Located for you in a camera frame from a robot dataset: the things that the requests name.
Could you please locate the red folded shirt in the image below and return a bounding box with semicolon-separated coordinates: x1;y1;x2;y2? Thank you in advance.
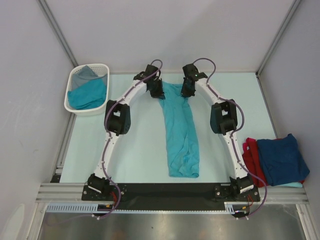
242;137;304;188

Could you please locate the white slotted cable duct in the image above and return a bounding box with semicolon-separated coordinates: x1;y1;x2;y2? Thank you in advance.
46;201;251;214

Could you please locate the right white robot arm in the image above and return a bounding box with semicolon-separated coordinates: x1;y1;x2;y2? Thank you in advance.
181;63;254;201

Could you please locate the teal shirt in basket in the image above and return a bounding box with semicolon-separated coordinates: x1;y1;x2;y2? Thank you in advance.
67;78;107;110

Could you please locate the light teal polo shirt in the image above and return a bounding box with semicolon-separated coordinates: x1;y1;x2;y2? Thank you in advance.
159;82;200;179

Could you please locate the navy blue folded shirt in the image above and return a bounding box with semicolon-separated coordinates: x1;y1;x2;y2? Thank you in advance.
256;133;310;186

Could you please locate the white plastic laundry basket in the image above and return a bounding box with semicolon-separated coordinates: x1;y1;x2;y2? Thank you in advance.
64;63;110;116

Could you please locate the grey shirt in basket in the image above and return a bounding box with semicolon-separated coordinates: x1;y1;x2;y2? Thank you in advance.
71;65;99;90

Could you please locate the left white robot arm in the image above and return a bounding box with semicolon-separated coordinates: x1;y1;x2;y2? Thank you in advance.
87;63;165;200

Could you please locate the aluminium frame rail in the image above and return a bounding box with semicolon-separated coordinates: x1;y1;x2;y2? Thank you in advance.
35;183;309;204

